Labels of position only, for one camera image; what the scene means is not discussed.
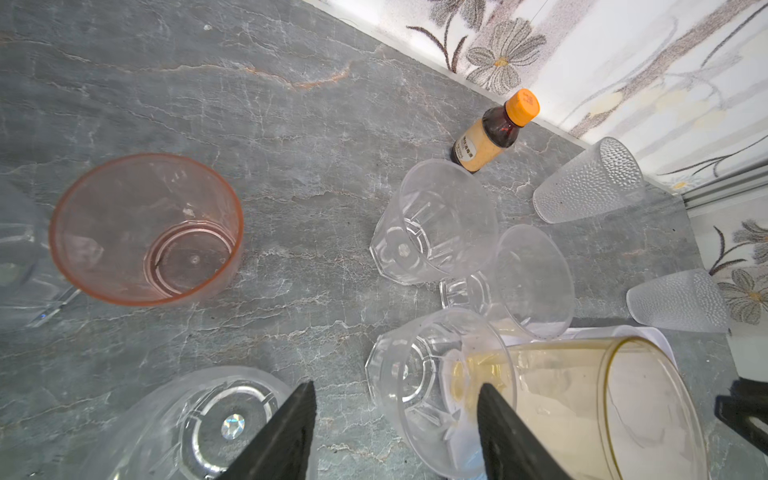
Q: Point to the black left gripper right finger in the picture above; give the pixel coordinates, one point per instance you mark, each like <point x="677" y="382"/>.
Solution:
<point x="510" y="450"/>

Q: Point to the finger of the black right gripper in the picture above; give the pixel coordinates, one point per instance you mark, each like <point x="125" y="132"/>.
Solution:
<point x="744" y="410"/>

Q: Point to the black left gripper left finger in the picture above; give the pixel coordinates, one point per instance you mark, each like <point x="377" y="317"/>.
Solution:
<point x="282" y="448"/>

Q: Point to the teal plastic cup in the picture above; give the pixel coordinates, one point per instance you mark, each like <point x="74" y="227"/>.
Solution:
<point x="191" y="428"/>

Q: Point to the yellow plastic cup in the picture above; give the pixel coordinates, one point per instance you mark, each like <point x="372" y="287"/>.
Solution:
<point x="600" y="408"/>

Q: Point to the lilac plastic tray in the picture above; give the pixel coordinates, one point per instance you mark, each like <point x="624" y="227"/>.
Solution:
<point x="600" y="336"/>

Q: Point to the frosted dimpled clear cup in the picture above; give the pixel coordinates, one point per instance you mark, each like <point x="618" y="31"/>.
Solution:
<point x="603" y="178"/>
<point x="688" y="301"/>

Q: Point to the pink plastic cup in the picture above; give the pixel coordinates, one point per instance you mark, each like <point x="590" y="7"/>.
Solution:
<point x="149" y="230"/>

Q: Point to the brown bottle orange cap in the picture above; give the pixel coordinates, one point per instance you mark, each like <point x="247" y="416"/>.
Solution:
<point x="496" y="131"/>

